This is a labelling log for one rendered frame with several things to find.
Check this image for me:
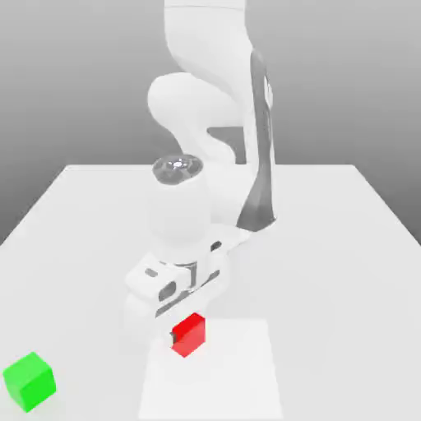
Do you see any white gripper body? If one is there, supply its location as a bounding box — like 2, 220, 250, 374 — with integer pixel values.
123, 248, 232, 344

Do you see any small red cube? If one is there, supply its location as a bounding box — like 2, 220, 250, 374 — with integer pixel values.
169, 312, 207, 359

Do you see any small green cube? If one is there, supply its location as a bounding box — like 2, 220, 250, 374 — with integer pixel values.
2, 350, 58, 414

